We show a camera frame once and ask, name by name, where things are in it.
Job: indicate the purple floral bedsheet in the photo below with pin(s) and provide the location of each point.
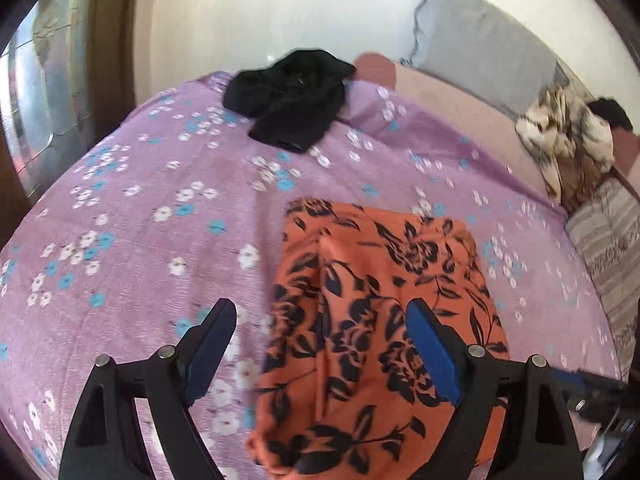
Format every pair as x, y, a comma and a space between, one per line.
150, 260

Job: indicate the orange black floral garment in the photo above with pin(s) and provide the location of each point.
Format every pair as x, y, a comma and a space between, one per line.
370, 310

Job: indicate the brown cream patterned cloth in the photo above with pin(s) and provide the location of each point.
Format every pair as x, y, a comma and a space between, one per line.
565, 135

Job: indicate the striped beige blanket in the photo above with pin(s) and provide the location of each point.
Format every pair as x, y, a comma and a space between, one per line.
607, 255

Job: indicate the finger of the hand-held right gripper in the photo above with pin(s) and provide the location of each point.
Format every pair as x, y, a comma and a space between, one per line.
597, 397

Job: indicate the grey pillow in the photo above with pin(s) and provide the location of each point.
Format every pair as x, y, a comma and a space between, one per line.
475, 45

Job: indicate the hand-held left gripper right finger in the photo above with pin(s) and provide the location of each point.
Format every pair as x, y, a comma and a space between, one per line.
435, 355

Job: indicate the pink mattress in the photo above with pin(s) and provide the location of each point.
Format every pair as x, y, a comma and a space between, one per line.
450, 105

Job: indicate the small dark cloth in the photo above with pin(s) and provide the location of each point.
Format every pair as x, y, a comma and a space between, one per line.
610, 112

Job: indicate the brown wooden frame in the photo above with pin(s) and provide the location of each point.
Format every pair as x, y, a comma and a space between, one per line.
112, 35

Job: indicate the glass window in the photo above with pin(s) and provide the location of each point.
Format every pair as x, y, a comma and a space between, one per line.
45, 90

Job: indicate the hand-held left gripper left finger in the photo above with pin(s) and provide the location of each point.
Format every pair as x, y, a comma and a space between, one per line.
205, 355

